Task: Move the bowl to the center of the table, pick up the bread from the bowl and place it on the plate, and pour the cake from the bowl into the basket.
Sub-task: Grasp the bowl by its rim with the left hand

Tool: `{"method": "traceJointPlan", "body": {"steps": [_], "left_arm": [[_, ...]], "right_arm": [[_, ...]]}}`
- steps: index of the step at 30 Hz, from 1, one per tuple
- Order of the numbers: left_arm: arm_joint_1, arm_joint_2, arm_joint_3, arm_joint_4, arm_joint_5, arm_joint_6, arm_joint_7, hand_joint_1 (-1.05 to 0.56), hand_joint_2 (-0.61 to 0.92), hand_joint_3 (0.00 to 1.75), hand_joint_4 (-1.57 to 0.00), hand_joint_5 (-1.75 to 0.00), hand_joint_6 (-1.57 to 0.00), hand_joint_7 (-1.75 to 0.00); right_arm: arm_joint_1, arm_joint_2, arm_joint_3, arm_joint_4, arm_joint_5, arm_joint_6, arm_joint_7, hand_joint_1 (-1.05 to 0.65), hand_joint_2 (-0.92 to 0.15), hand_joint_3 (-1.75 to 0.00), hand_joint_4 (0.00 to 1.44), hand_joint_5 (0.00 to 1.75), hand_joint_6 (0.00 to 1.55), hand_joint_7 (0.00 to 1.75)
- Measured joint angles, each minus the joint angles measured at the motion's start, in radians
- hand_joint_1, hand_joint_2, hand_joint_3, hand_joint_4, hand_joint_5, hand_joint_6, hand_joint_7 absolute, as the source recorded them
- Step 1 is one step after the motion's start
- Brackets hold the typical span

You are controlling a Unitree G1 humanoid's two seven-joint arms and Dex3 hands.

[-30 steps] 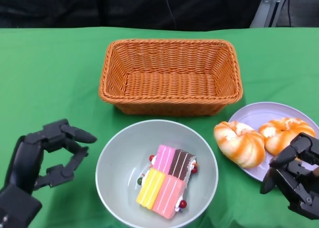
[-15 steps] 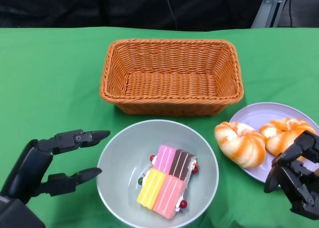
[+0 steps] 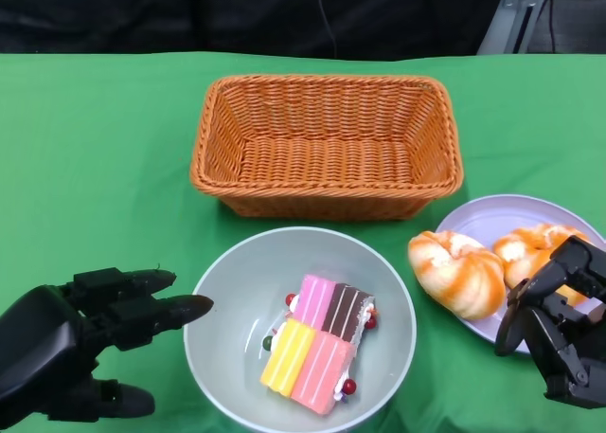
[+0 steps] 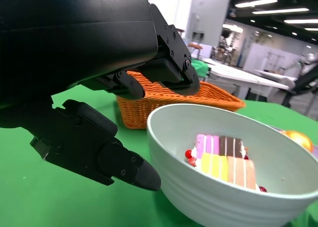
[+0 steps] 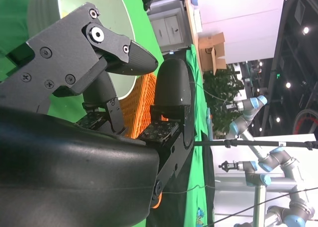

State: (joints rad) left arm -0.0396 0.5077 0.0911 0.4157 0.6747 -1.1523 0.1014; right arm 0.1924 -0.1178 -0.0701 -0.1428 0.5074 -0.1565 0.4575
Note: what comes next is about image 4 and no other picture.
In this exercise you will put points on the orange wicker basket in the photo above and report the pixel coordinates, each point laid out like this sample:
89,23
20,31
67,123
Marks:
139,112

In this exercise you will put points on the yellow striped cake slice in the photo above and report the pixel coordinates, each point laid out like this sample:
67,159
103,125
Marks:
213,166

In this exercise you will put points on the grey ceramic bowl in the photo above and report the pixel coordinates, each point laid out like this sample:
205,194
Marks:
211,204

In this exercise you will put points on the green tablecloth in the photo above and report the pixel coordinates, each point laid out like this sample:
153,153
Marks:
49,199

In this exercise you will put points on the brown chocolate cake slice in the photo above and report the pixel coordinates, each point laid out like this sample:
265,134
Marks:
231,146

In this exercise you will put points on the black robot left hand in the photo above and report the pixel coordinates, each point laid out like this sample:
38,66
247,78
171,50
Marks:
74,38

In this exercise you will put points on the long golden bread loaf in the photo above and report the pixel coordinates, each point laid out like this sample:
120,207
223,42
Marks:
299,140

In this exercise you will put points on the ceiling strip light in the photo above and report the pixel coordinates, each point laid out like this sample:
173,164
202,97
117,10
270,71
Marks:
280,11
300,21
256,3

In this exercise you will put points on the long white table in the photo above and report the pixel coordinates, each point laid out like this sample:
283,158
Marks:
236,73

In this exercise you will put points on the white humanoid robot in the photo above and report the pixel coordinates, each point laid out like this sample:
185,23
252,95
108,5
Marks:
309,59

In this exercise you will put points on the green cloth with printed logo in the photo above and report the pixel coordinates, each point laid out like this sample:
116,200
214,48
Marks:
201,68

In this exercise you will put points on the pink striped cake slice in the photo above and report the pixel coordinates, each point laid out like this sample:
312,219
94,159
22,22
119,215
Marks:
207,143

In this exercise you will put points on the peach striped cake slice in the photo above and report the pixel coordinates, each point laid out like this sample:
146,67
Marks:
242,172

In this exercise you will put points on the lavender plate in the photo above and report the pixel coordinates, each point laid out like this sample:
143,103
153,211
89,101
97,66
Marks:
316,152

